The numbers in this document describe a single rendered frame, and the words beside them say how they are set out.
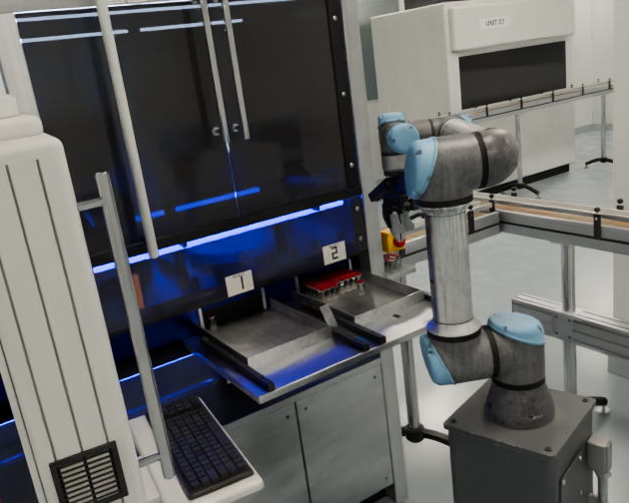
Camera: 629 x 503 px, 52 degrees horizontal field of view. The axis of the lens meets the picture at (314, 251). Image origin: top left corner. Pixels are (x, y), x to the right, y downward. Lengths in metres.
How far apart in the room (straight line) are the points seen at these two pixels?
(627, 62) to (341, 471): 1.98
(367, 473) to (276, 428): 0.46
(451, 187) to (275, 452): 1.18
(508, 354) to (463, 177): 0.40
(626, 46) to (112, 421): 2.48
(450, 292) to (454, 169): 0.26
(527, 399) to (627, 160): 1.77
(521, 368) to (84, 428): 0.88
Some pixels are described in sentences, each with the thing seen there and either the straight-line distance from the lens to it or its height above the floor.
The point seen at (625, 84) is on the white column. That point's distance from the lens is 3.06.
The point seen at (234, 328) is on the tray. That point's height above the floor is 0.88.
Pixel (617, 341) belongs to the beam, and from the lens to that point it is 2.62.
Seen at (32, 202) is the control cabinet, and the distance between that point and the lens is 1.13.
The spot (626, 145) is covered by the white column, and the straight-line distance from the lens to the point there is 3.09.
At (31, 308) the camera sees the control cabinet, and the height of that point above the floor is 1.28.
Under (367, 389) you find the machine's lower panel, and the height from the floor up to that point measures 0.50.
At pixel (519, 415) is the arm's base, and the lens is 1.52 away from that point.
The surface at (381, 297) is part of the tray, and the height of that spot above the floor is 0.88.
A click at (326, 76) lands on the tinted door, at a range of 2.02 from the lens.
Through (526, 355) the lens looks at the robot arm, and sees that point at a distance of 1.47.
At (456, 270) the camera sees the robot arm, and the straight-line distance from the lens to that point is 1.36.
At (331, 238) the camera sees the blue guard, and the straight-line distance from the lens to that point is 2.05.
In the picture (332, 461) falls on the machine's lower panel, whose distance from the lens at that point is 2.33.
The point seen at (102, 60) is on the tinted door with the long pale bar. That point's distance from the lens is 1.74.
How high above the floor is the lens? 1.62
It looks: 16 degrees down
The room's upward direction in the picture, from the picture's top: 8 degrees counter-clockwise
